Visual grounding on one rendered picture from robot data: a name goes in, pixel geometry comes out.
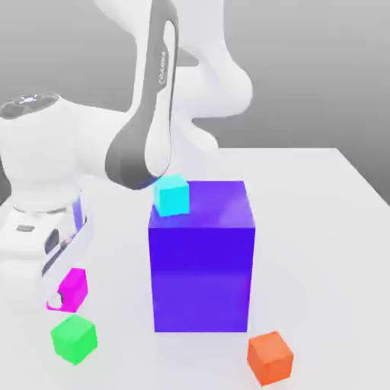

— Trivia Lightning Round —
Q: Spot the small green cube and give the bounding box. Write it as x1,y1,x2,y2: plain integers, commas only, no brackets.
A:
50,313,99,366

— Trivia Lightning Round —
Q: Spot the small orange cube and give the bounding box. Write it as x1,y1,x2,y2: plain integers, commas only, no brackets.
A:
246,330,295,387

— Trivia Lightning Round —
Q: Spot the small magenta cube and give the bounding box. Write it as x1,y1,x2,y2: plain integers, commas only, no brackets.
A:
46,267,89,314

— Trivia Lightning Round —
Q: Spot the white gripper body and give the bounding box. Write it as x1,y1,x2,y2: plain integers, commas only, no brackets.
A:
39,181,96,305

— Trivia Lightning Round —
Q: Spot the small cyan cube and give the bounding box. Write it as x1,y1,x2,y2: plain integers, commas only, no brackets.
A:
152,174,190,218

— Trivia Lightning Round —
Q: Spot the large blue box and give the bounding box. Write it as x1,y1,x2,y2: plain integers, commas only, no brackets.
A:
148,180,256,334

